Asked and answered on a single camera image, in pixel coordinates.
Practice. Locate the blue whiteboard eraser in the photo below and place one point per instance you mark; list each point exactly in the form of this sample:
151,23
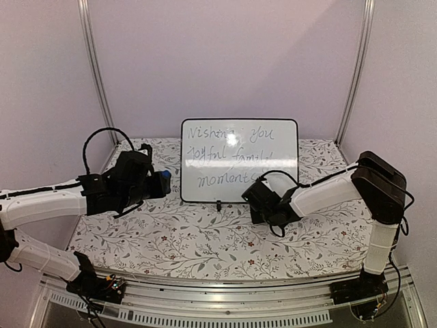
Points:
165,177

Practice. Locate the white whiteboard black frame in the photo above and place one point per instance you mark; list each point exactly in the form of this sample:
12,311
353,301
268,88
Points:
221,157

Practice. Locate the floral patterned table mat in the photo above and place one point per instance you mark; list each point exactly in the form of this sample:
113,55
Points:
171,238

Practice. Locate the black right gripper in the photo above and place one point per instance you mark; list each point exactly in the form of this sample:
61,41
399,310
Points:
255,218

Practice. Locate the right aluminium frame post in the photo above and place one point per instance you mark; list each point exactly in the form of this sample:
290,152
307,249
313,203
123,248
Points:
363,44

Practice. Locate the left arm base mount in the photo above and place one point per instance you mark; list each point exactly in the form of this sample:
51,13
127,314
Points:
90,286

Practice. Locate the left aluminium frame post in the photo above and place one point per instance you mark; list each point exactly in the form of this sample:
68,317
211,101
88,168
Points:
92,55

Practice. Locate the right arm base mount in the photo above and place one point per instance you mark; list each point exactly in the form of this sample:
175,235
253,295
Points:
364,286

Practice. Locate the aluminium frame post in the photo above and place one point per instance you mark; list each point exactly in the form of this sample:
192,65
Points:
92,55
363,44

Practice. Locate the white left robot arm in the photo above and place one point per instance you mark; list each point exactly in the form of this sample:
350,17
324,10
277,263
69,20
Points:
27,206

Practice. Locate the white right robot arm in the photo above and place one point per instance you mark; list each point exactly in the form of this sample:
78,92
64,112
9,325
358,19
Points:
372,184

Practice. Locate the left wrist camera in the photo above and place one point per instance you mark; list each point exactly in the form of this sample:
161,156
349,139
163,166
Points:
146,149

